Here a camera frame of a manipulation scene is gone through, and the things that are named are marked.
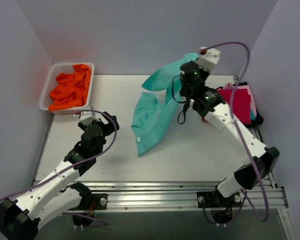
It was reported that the teal t-shirt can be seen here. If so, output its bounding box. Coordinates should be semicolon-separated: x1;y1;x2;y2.
250;109;256;121
131;53;199;157

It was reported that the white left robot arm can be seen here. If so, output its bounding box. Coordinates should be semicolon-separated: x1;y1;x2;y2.
0;109;120;240

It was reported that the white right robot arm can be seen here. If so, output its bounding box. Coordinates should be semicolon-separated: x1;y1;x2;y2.
180;61;280;207

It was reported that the pink folded t-shirt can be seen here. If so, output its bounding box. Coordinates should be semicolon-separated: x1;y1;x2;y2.
223;82;257;116

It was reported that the orange t-shirt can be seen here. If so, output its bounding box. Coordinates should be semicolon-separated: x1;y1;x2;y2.
48;63;92;112

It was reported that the magenta folded t-shirt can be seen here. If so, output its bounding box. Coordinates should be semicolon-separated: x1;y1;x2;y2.
217;89;252;125

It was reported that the teal folded t-shirt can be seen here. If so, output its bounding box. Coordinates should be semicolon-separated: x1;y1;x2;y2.
250;109;256;121

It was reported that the white plastic basket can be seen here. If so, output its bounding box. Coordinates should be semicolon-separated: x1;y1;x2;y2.
39;62;95;114

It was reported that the black folded t-shirt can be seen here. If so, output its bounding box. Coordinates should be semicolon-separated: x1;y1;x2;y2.
240;82;264;128

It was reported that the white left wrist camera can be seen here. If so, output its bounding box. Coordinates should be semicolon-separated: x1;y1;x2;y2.
79;110;96;126

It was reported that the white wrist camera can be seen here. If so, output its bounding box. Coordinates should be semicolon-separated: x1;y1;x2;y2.
79;110;96;126
195;47;221;72

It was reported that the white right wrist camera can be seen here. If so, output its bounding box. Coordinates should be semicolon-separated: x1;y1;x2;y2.
195;47;221;72

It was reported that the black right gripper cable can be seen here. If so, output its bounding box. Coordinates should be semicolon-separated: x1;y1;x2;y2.
171;73;194;125

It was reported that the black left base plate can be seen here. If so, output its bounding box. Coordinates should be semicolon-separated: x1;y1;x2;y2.
69;192;108;211

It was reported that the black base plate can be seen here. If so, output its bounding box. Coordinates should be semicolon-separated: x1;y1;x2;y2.
196;190;242;209
69;192;108;211

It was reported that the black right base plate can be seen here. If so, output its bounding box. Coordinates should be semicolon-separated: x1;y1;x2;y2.
196;190;242;209

